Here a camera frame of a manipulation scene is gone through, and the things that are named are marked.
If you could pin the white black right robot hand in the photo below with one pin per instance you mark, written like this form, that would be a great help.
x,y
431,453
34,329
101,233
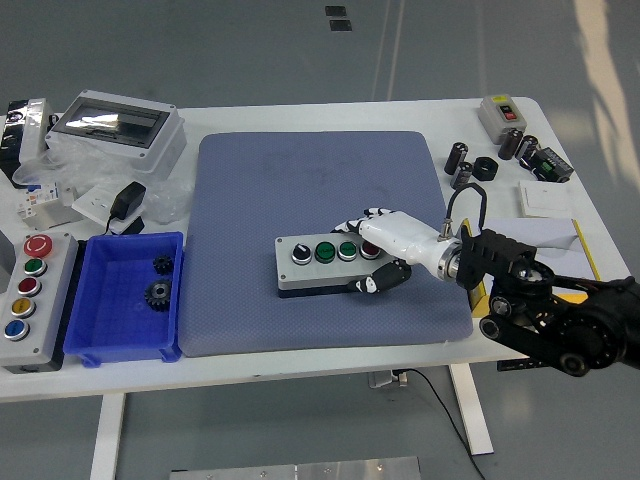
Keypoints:
x,y
400,237

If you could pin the grey four-button control box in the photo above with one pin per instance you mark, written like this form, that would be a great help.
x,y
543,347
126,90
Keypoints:
x,y
310,277

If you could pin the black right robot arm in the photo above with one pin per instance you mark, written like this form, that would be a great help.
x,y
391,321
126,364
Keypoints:
x,y
590,325

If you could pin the grey five-button control box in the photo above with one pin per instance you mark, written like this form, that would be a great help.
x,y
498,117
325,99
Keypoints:
x,y
42,345

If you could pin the black hex nut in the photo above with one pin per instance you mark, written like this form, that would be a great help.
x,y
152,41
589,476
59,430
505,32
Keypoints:
x,y
492,170

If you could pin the blue-grey table mat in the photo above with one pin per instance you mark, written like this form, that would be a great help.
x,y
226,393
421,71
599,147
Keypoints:
x,y
280,190

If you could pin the yellow white cardboard box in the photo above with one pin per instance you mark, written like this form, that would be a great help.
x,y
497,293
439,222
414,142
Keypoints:
x,y
550,232

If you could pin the black green terminal module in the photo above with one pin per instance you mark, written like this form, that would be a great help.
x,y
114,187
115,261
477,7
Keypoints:
x,y
552,165

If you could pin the black table control panel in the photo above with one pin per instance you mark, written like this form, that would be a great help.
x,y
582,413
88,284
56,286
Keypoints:
x,y
512,365

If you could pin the white table leg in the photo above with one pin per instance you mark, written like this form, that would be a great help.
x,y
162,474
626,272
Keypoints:
x,y
106,440
472,415

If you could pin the black floor plate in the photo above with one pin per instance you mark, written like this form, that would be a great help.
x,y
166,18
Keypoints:
x,y
340,25
335,11

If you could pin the small black bevel gear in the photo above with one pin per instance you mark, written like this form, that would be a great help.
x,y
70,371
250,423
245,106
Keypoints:
x,y
162,265

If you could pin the large black bevel gear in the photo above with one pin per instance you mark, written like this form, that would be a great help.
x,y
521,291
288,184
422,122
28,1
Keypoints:
x,y
159,296

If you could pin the silver metal floor plate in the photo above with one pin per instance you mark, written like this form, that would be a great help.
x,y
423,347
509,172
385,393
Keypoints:
x,y
300,470

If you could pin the black power adapter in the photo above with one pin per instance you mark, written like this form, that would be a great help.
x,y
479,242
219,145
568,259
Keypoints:
x,y
127,200

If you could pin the blue plastic bin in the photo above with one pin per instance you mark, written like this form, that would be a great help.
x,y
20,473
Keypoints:
x,y
120,330

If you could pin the clear plastic bag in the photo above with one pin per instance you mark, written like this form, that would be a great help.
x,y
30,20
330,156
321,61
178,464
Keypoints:
x,y
100,172

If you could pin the white circuit breaker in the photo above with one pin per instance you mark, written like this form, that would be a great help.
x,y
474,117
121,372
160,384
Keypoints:
x,y
42,195

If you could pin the white and black device box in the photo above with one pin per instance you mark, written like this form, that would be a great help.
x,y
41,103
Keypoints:
x,y
32,130

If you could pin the grey under-table bracket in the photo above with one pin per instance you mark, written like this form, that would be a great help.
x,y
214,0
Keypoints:
x,y
382,380

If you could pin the white wall switch plate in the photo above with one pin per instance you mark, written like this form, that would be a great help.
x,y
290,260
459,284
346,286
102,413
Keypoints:
x,y
545,199

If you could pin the grey red-black switch box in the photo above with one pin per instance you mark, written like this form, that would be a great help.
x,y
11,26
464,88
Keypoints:
x,y
495,120

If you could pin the grey enclosure with clear lid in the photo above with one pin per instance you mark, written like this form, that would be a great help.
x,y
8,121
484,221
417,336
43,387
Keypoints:
x,y
160,150

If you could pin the white wall socket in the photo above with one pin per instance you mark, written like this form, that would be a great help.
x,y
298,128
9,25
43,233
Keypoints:
x,y
92,202

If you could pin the grey metal bracket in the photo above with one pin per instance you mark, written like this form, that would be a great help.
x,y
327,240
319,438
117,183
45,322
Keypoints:
x,y
57,216

